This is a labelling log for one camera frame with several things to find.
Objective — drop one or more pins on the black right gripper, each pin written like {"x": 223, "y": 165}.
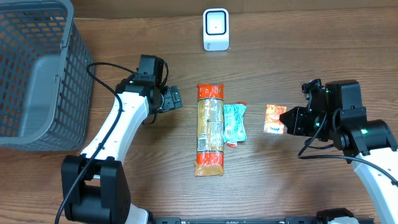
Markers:
{"x": 296, "y": 126}

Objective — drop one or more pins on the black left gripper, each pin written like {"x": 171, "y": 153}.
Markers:
{"x": 173, "y": 98}

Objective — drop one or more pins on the orange snack packet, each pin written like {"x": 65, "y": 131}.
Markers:
{"x": 272, "y": 123}

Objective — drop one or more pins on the spaghetti pack orange ends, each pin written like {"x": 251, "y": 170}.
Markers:
{"x": 210, "y": 131}

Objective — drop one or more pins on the mint green wipes pack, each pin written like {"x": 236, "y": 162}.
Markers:
{"x": 234, "y": 123}

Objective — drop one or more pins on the red sachet stick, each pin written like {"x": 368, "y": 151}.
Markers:
{"x": 231, "y": 144}

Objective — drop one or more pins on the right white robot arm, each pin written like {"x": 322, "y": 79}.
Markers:
{"x": 369, "y": 146}

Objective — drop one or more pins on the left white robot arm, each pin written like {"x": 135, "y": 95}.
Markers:
{"x": 95, "y": 188}

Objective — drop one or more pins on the dark grey plastic basket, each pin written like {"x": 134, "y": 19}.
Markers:
{"x": 46, "y": 91}

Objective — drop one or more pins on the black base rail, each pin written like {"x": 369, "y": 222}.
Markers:
{"x": 286, "y": 220}

